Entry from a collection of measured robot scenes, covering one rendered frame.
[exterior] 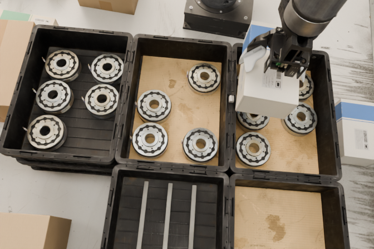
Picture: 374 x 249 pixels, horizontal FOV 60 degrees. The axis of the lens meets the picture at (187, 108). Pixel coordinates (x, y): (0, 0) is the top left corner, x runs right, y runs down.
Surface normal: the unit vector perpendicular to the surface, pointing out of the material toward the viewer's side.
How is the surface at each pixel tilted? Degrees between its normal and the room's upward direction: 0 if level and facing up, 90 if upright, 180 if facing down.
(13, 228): 0
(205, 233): 0
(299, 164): 0
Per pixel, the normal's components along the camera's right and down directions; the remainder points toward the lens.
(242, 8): 0.07, -0.33
